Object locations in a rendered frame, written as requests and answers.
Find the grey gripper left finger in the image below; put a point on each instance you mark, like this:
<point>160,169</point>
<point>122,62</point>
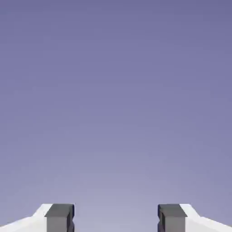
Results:
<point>57,219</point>

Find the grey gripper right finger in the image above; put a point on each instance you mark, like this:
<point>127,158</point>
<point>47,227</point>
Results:
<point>174,219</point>

